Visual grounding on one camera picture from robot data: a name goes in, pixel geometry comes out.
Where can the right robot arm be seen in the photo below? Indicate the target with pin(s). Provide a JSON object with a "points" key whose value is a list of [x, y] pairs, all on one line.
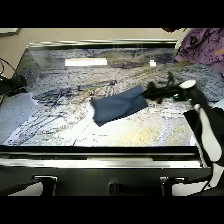
{"points": [[208, 133]]}

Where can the silver frame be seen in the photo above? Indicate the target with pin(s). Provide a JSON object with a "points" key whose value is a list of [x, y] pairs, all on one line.
{"points": [[100, 163]]}

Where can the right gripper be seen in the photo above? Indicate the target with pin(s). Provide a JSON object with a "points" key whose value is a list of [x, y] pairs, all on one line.
{"points": [[152, 92]]}

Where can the blue garment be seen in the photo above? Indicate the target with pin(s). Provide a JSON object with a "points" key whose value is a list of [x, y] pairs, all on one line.
{"points": [[116, 106]]}

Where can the purple garment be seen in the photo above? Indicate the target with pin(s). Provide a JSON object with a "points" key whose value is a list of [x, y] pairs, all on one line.
{"points": [[203, 46]]}

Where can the black garment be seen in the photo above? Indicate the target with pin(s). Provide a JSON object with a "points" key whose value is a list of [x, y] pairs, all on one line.
{"points": [[192, 128]]}

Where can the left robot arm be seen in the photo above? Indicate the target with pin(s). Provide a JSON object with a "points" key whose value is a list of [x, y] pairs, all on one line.
{"points": [[20, 188]]}

